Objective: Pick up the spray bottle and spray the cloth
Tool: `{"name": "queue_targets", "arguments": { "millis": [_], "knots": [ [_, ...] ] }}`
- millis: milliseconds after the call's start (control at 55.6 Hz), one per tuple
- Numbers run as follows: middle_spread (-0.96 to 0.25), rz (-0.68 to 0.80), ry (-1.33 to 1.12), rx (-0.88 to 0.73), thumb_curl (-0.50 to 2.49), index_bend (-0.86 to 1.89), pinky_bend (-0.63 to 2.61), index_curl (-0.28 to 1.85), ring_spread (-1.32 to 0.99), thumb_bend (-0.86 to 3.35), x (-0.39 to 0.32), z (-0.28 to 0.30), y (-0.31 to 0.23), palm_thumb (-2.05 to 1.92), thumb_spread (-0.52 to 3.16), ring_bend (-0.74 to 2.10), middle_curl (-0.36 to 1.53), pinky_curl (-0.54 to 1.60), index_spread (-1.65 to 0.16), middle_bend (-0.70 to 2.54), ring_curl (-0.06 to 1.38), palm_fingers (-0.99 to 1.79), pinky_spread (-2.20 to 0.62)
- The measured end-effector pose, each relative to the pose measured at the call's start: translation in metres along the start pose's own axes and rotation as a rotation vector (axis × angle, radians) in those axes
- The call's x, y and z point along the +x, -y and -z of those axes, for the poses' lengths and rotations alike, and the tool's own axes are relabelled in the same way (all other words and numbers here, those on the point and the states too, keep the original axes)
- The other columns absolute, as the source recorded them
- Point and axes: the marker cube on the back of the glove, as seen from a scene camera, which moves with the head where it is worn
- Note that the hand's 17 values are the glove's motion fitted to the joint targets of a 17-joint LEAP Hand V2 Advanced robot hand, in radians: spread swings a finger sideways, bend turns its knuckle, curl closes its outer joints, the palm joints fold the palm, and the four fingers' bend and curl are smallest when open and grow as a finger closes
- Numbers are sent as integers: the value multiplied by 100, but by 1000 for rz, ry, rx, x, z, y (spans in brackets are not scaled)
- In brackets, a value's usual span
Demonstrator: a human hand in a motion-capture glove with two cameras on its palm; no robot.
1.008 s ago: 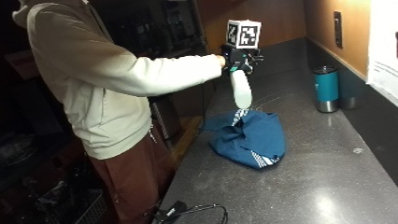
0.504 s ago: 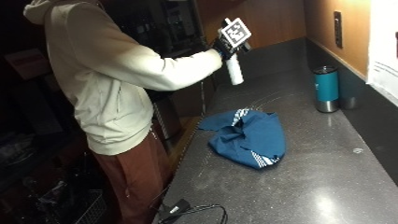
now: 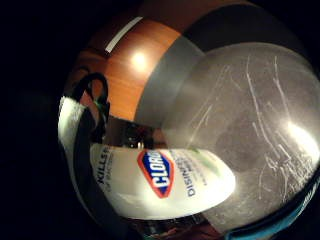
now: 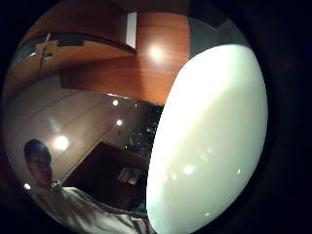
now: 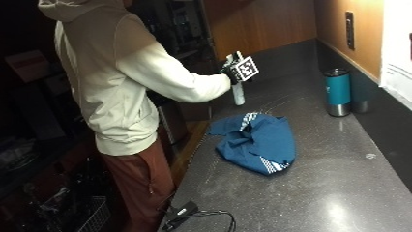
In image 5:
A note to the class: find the white spray bottle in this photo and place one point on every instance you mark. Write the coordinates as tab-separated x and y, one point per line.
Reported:
237	91

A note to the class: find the white marker cube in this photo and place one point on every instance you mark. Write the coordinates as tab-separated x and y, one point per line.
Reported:
247	68

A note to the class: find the wooden cabinet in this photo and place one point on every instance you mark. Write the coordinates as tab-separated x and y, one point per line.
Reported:
257	24

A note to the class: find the blue cloth with white stripes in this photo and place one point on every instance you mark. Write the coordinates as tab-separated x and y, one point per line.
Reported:
259	143

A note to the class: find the teal steel travel tumbler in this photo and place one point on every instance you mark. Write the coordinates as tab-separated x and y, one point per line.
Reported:
337	92

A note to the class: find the the person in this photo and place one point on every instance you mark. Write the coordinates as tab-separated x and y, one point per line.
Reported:
116	96

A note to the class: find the white paper sheet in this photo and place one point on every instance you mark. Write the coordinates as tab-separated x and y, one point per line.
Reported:
396	48

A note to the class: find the black power adapter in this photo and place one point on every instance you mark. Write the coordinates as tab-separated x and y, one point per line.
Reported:
181	211

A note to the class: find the black wall outlet plate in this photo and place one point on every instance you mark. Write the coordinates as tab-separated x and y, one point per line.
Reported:
349	30

